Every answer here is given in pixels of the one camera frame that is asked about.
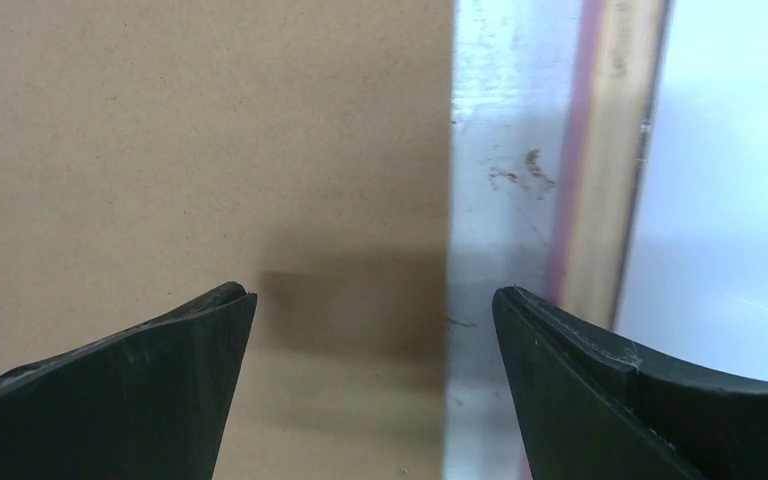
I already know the pink wooden picture frame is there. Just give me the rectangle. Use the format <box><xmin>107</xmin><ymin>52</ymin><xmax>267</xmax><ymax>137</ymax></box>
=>
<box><xmin>547</xmin><ymin>1</ymin><xmax>670</xmax><ymax>330</ymax></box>

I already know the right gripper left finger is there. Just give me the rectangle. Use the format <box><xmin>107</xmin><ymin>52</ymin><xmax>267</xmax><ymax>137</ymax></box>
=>
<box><xmin>0</xmin><ymin>282</ymin><xmax>257</xmax><ymax>479</ymax></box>

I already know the brown cardboard backing board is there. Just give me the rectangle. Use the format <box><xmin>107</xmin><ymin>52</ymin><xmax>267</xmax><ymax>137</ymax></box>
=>
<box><xmin>0</xmin><ymin>1</ymin><xmax>454</xmax><ymax>479</ymax></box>

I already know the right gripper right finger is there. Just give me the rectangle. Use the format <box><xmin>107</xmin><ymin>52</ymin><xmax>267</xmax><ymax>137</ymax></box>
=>
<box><xmin>492</xmin><ymin>286</ymin><xmax>768</xmax><ymax>480</ymax></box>

